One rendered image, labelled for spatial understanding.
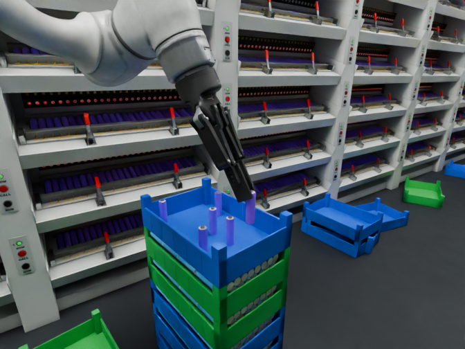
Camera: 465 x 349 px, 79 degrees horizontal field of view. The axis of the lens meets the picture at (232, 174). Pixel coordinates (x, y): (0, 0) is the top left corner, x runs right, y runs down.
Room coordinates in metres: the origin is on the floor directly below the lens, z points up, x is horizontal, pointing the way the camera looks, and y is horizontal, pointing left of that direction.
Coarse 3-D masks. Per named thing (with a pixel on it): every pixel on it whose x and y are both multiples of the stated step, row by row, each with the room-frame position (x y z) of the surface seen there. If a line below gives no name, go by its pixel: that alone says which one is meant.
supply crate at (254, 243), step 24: (192, 192) 0.72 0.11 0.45; (144, 216) 0.61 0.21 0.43; (168, 216) 0.66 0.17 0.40; (192, 216) 0.66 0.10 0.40; (240, 216) 0.64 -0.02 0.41; (264, 216) 0.58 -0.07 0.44; (288, 216) 0.52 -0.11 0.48; (168, 240) 0.53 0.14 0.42; (192, 240) 0.55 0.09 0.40; (216, 240) 0.55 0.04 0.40; (240, 240) 0.55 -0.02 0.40; (264, 240) 0.47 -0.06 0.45; (288, 240) 0.52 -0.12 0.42; (192, 264) 0.46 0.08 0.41; (216, 264) 0.40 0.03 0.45; (240, 264) 0.43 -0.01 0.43
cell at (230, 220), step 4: (228, 216) 0.54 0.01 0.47; (232, 216) 0.54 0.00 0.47; (228, 220) 0.53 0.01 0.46; (232, 220) 0.53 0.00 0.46; (228, 224) 0.53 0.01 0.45; (232, 224) 0.53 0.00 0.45; (228, 228) 0.53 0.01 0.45; (232, 228) 0.53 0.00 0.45; (228, 232) 0.53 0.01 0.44; (232, 232) 0.53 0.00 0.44; (228, 236) 0.53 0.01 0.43; (232, 236) 0.53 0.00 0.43; (228, 240) 0.53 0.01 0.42; (232, 240) 0.53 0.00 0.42; (228, 244) 0.53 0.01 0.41; (232, 244) 0.53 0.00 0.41
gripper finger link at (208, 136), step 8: (192, 120) 0.45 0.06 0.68; (200, 120) 0.45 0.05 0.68; (208, 120) 0.46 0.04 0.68; (208, 128) 0.45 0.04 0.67; (200, 136) 0.46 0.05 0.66; (208, 136) 0.46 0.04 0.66; (216, 136) 0.46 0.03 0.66; (208, 144) 0.46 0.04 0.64; (216, 144) 0.45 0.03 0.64; (208, 152) 0.46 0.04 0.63; (216, 152) 0.46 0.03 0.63; (224, 152) 0.46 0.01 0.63; (216, 160) 0.46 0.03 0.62; (224, 160) 0.46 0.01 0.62
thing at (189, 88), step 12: (204, 72) 0.49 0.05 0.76; (180, 84) 0.49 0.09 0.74; (192, 84) 0.48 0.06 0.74; (204, 84) 0.48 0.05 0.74; (216, 84) 0.50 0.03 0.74; (180, 96) 0.50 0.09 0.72; (192, 96) 0.48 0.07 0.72; (204, 96) 0.49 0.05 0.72; (216, 96) 0.54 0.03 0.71; (192, 108) 0.48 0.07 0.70; (204, 108) 0.47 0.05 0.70
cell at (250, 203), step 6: (252, 192) 0.48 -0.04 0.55; (252, 198) 0.48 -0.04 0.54; (246, 204) 0.48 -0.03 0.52; (252, 204) 0.48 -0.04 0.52; (246, 210) 0.48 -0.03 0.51; (252, 210) 0.48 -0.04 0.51; (246, 216) 0.48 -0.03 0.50; (252, 216) 0.48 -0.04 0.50; (246, 222) 0.48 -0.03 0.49; (252, 222) 0.48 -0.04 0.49
